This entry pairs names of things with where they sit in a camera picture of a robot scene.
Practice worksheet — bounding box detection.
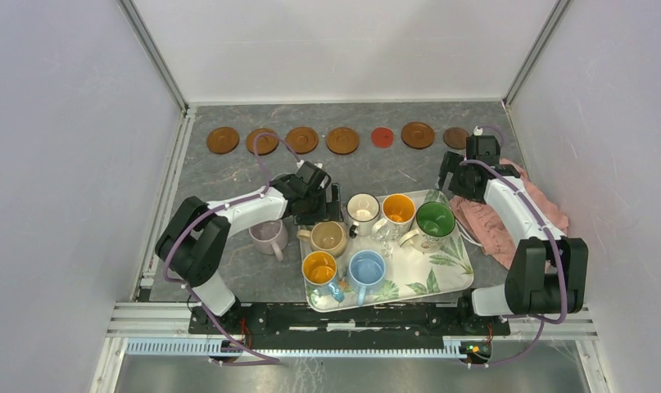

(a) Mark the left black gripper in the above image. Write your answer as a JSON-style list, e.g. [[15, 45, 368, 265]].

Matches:
[[293, 183, 342, 226]]

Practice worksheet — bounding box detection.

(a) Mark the dark walnut coaster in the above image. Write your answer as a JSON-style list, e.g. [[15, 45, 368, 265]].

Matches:
[[443, 127, 469, 150]]

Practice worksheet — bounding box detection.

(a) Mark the brown wooden coaster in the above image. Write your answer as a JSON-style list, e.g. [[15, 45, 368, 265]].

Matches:
[[325, 127, 360, 156], [285, 126, 319, 155], [206, 127, 240, 155], [401, 121, 435, 150], [246, 128, 279, 156]]

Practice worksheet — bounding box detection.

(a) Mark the white mug green inside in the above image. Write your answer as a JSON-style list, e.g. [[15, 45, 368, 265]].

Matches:
[[398, 201, 455, 254]]

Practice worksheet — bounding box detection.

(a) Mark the pink drawstring cloth bag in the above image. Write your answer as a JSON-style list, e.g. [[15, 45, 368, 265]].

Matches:
[[450, 158, 569, 269]]

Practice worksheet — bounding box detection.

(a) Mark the red round coaster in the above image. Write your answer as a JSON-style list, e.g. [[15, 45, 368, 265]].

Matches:
[[370, 127, 395, 149]]

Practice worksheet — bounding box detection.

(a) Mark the leaf patterned serving tray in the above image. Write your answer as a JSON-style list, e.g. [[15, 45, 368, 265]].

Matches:
[[305, 229, 474, 313]]

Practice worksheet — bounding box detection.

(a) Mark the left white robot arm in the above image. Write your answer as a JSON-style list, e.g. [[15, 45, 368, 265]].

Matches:
[[154, 161, 342, 334]]

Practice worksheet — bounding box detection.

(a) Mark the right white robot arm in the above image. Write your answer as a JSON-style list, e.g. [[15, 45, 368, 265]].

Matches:
[[438, 134, 589, 334]]

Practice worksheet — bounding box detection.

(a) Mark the clear glass cup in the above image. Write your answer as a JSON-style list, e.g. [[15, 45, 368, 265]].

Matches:
[[371, 218, 399, 259]]

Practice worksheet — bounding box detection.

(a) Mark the beige ceramic mug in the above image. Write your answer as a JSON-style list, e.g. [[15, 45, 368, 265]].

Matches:
[[297, 221, 349, 258]]

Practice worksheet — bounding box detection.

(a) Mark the cream enamel mug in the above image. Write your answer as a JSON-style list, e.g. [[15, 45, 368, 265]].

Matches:
[[346, 193, 381, 238]]

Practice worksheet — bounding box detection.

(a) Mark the light blue mug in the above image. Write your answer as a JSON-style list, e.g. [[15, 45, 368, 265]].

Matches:
[[346, 250, 387, 307]]

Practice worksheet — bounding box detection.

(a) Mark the white mug orange inside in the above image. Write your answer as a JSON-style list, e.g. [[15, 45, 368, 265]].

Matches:
[[380, 193, 417, 242]]

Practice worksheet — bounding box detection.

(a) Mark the pink ribbed mug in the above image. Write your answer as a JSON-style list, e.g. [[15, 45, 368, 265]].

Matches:
[[248, 219, 288, 261]]

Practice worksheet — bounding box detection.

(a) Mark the orange inside blue handle mug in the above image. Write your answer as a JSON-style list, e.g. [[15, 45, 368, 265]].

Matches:
[[301, 251, 345, 302]]

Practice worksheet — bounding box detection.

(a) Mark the white drawstring cord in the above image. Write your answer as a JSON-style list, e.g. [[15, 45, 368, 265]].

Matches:
[[455, 216, 486, 249]]

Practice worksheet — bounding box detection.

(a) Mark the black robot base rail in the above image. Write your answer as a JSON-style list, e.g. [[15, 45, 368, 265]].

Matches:
[[188, 302, 511, 350]]

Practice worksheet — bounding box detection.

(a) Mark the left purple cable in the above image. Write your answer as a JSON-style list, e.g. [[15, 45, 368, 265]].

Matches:
[[161, 132, 304, 367]]

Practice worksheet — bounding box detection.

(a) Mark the purple cable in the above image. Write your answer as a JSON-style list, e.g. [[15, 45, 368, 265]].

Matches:
[[161, 132, 304, 367], [460, 124, 570, 370]]

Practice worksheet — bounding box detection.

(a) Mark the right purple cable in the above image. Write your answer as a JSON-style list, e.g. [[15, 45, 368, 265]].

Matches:
[[460, 124, 570, 370]]

